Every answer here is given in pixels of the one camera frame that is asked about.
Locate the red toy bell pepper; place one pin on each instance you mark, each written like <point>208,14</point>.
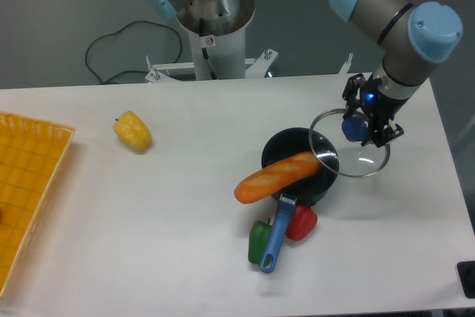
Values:
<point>302,222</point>

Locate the green toy bell pepper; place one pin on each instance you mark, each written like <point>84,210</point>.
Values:
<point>258,237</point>

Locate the orange toy baguette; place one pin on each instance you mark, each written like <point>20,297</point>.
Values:
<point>277,176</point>

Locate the glass lid with blue knob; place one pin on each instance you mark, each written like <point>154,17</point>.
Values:
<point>342,144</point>

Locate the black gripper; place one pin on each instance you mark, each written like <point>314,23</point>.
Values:
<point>379,108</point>

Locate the yellow plastic basket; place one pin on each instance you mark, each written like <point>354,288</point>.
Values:
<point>32,151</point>

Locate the yellow toy bell pepper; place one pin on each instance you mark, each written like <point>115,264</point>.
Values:
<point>133,132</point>

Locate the black object at table edge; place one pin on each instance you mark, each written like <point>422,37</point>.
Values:
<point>466,271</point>

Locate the dark pot with blue handle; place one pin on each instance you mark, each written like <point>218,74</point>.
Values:
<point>305,192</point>

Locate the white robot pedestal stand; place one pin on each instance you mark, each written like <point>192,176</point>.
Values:
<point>217,37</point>

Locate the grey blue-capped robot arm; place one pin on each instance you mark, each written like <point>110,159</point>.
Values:
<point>415,40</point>

